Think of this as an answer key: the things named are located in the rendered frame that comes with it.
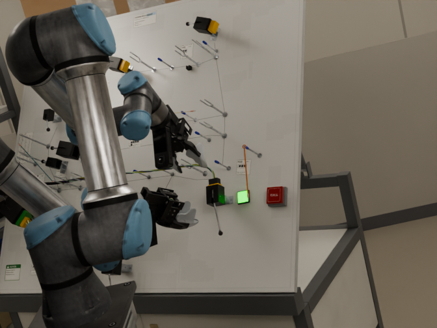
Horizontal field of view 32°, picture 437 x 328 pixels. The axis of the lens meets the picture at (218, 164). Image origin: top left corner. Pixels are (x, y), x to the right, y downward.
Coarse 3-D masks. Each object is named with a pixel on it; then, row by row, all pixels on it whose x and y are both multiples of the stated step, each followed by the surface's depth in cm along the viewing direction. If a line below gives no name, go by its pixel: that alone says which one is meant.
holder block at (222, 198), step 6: (210, 186) 226; (216, 186) 225; (222, 186) 228; (210, 192) 226; (216, 192) 225; (222, 192) 227; (210, 198) 225; (216, 198) 224; (222, 198) 226; (210, 204) 226; (216, 204) 226; (222, 204) 227
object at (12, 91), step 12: (0, 48) 291; (0, 60) 291; (0, 72) 291; (0, 84) 294; (12, 84) 295; (12, 96) 295; (0, 108) 294; (12, 108) 295; (0, 120) 288; (12, 120) 297; (0, 324) 279; (12, 324) 295
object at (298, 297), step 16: (0, 304) 271; (16, 304) 267; (32, 304) 263; (144, 304) 239; (160, 304) 236; (176, 304) 233; (192, 304) 230; (208, 304) 228; (224, 304) 225; (240, 304) 222; (256, 304) 220; (272, 304) 217; (288, 304) 215
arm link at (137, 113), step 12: (132, 96) 194; (144, 96) 195; (120, 108) 192; (132, 108) 191; (144, 108) 192; (120, 120) 191; (132, 120) 188; (144, 120) 189; (120, 132) 192; (132, 132) 190; (144, 132) 190
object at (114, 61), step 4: (112, 56) 262; (112, 60) 261; (116, 60) 260; (120, 60) 259; (112, 64) 260; (116, 64) 259; (112, 68) 261; (116, 68) 259; (128, 68) 266; (132, 68) 267; (120, 72) 262; (124, 72) 266
